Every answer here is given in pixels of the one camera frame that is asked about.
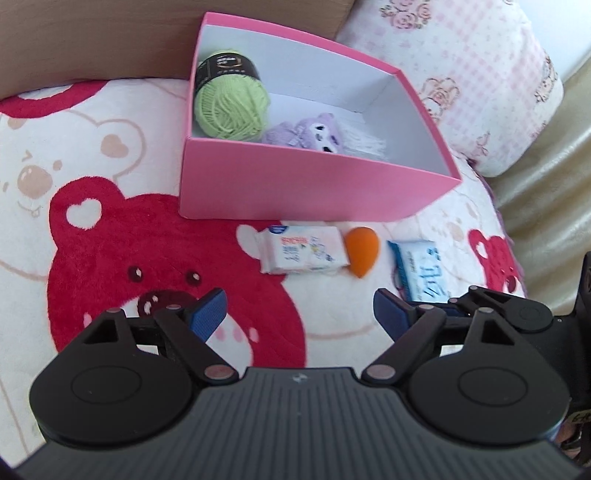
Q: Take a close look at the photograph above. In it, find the green yarn skein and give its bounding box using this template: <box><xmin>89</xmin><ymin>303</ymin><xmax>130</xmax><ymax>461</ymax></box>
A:
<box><xmin>193</xmin><ymin>48</ymin><xmax>271</xmax><ymax>141</ymax></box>

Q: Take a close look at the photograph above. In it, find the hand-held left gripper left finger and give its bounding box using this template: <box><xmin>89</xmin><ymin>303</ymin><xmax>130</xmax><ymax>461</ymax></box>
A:
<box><xmin>64</xmin><ymin>288</ymin><xmax>239</xmax><ymax>387</ymax></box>

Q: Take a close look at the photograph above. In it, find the orange makeup sponge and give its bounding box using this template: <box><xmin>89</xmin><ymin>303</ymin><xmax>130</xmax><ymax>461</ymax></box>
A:
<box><xmin>344</xmin><ymin>226</ymin><xmax>382</xmax><ymax>279</ymax></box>

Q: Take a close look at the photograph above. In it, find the brown embroidered cushion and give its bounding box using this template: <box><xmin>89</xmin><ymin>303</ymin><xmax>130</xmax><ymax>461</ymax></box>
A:
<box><xmin>0</xmin><ymin>0</ymin><xmax>356</xmax><ymax>100</ymax></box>

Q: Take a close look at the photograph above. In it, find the blue wet wipe pack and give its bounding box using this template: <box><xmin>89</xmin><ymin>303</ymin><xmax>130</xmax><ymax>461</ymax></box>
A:
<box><xmin>387</xmin><ymin>240</ymin><xmax>451</xmax><ymax>305</ymax></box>

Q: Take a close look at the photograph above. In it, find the white pink tissue pack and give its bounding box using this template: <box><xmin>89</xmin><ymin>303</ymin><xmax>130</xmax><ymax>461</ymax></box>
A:
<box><xmin>255</xmin><ymin>224</ymin><xmax>350</xmax><ymax>275</ymax></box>

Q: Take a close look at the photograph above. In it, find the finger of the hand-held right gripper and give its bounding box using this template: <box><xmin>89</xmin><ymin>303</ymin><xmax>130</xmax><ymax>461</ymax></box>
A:
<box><xmin>409</xmin><ymin>285</ymin><xmax>522</xmax><ymax>324</ymax></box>

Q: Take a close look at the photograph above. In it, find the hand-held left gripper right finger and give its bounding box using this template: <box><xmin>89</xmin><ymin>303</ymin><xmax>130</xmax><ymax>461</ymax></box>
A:
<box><xmin>361</xmin><ymin>288</ymin><xmax>532</xmax><ymax>385</ymax></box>

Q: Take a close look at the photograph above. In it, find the beige curtain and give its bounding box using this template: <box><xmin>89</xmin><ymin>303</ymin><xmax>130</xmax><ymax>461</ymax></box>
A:
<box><xmin>485</xmin><ymin>46</ymin><xmax>591</xmax><ymax>315</ymax></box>

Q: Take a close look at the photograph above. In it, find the clear plastic bag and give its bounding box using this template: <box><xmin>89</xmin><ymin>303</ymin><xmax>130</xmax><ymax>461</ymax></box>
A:
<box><xmin>342</xmin><ymin>115</ymin><xmax>389</xmax><ymax>160</ymax></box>

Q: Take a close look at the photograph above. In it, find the pink checked pillow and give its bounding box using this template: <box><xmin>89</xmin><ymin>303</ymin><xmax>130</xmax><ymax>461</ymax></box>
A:
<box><xmin>335</xmin><ymin>0</ymin><xmax>565</xmax><ymax>178</ymax></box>

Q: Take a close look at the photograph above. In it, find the bear printed blanket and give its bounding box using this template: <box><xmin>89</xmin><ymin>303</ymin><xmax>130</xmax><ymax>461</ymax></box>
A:
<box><xmin>0</xmin><ymin>76</ymin><xmax>529</xmax><ymax>462</ymax></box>

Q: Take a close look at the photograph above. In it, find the purple plush toy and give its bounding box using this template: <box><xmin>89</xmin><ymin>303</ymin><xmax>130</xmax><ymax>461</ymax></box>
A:
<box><xmin>261</xmin><ymin>113</ymin><xmax>352</xmax><ymax>155</ymax></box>

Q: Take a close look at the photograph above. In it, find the pink cardboard box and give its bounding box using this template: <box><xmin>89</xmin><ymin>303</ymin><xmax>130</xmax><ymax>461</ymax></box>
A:
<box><xmin>179</xmin><ymin>11</ymin><xmax>462</xmax><ymax>223</ymax></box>

